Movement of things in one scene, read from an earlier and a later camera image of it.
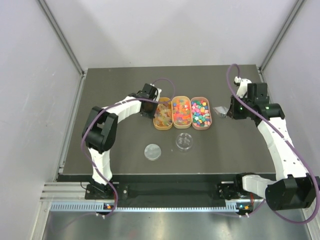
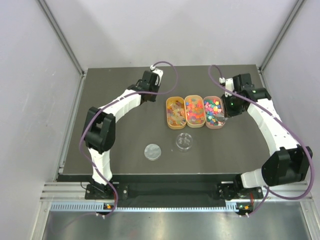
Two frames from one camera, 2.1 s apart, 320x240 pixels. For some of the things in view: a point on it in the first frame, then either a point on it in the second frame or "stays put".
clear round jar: (184, 142) stays put
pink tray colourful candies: (201, 114) → (214, 112)
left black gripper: (147, 110) → (149, 81)
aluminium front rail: (61, 190) stays put
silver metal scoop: (221, 110) → (220, 117)
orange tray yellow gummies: (163, 115) → (176, 118)
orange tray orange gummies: (182, 112) → (195, 111)
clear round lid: (152, 152) stays put
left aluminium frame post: (65, 43) stays put
